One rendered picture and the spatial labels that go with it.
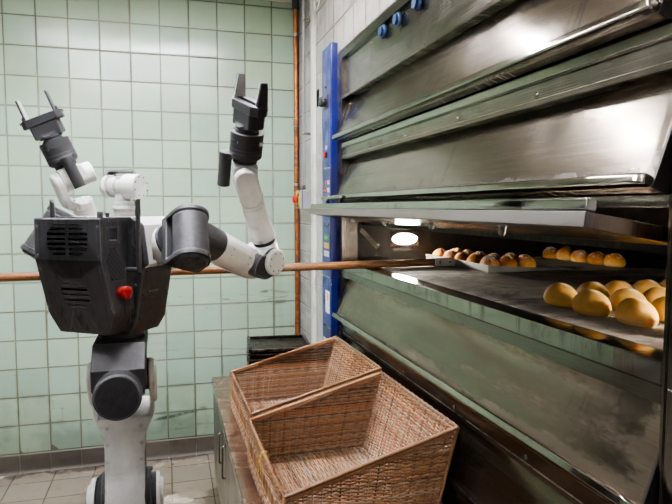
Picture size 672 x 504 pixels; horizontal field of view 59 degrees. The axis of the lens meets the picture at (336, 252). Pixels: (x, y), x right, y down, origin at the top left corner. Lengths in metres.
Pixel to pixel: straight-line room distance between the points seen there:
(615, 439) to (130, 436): 1.21
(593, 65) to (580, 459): 0.72
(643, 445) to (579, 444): 0.14
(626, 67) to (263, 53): 2.68
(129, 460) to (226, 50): 2.41
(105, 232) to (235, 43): 2.24
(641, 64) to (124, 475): 1.55
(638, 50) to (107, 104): 2.84
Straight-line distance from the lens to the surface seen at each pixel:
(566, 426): 1.28
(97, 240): 1.49
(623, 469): 1.17
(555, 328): 1.28
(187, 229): 1.52
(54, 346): 3.58
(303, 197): 3.17
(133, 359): 1.60
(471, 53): 1.63
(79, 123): 3.50
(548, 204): 1.03
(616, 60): 1.17
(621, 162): 1.11
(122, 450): 1.80
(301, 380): 2.67
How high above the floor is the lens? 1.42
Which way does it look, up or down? 4 degrees down
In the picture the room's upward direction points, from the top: straight up
